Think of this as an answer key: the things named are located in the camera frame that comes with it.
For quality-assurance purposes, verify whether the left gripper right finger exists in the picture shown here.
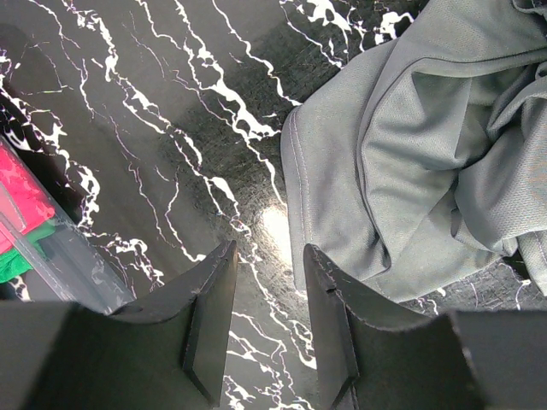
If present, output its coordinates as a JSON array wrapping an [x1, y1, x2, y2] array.
[[303, 244, 452, 409]]

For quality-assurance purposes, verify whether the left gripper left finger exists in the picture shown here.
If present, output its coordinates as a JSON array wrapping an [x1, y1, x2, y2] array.
[[109, 241, 238, 407]]

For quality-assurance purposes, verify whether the grey t-shirt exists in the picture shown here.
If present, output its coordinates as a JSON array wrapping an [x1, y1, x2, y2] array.
[[280, 1, 546, 302]]

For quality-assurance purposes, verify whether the clear plastic bin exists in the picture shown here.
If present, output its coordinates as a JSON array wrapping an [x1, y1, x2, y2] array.
[[2, 141, 135, 314]]

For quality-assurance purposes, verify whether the green t-shirt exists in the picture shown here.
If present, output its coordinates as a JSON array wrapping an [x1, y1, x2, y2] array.
[[0, 221, 56, 284]]

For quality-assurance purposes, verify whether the pink t-shirt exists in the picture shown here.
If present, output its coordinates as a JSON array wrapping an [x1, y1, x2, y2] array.
[[1, 143, 56, 254]]

